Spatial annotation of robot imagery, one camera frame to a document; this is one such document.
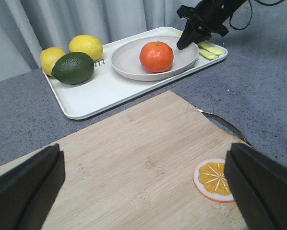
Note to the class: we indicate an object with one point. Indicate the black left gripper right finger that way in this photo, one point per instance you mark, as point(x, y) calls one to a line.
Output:
point(259, 187)

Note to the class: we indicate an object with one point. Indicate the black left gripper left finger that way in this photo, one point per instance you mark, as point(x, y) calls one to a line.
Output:
point(28, 191)

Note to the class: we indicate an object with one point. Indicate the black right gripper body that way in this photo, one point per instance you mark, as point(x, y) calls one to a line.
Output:
point(210, 14)

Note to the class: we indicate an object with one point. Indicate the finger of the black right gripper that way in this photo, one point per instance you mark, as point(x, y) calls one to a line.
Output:
point(192, 33)

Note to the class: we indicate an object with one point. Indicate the orange mandarin fruit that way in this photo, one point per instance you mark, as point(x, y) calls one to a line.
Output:
point(156, 57)

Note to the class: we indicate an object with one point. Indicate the beige round plate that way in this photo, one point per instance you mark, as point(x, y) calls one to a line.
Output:
point(126, 59)

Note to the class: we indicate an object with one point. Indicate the white bear-print tray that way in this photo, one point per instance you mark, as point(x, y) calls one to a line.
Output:
point(107, 88)

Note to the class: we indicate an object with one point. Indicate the pale yellow plastic knife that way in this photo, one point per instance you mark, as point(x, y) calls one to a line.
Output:
point(210, 48)

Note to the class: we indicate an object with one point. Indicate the pale yellow plastic fork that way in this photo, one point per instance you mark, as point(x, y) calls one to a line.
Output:
point(207, 55)

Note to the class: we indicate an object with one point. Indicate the orange slice coaster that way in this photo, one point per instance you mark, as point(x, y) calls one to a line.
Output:
point(209, 179)

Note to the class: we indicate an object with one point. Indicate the yellow lemon right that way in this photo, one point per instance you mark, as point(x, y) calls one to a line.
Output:
point(88, 44)

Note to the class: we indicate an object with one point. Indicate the yellow lemon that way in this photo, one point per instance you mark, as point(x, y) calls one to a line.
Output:
point(49, 57)
point(88, 44)

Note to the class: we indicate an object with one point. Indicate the wooden cutting board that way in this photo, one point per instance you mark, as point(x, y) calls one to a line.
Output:
point(134, 171)

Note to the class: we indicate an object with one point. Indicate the dark green lime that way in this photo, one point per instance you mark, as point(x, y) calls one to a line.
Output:
point(73, 68)

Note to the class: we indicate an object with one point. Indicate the yellow lemon left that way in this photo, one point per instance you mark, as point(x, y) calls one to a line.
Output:
point(49, 57)

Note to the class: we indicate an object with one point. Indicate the grey curtain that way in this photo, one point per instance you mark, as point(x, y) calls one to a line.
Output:
point(29, 26)

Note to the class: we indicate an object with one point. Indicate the metal cutting board handle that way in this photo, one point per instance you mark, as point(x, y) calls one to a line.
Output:
point(228, 125)

